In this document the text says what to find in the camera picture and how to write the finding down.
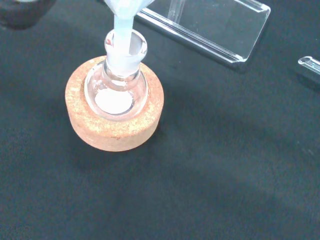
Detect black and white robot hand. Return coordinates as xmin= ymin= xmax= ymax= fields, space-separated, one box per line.
xmin=0 ymin=0 xmax=57 ymax=30

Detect glass round-bottom flask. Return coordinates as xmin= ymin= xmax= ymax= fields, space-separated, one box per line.
xmin=83 ymin=28 xmax=150 ymax=120

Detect clear funnel stand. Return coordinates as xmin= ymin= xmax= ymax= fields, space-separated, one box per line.
xmin=134 ymin=0 xmax=272 ymax=74

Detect black cloth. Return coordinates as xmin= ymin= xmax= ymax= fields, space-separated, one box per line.
xmin=0 ymin=0 xmax=320 ymax=240

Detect cork ring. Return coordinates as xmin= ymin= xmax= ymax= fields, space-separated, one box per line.
xmin=64 ymin=55 xmax=165 ymax=153

